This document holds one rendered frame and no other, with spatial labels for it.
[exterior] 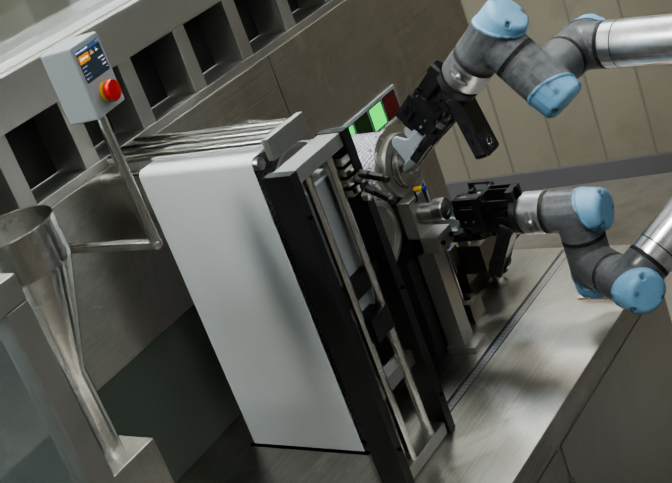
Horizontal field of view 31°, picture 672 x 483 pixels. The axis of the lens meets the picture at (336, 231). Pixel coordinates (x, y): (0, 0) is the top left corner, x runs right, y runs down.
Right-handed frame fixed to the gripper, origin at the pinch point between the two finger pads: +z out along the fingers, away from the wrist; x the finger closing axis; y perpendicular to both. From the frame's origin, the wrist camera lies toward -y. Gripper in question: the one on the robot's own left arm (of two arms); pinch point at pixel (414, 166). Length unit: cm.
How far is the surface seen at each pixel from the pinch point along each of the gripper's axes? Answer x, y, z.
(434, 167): -82, 5, 65
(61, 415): 96, 3, -27
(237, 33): -12.4, 43.3, 13.0
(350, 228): 30.7, -1.2, -8.8
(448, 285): 2.2, -17.5, 14.0
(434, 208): 3.1, -7.3, 1.6
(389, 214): 5.1, -2.0, 7.4
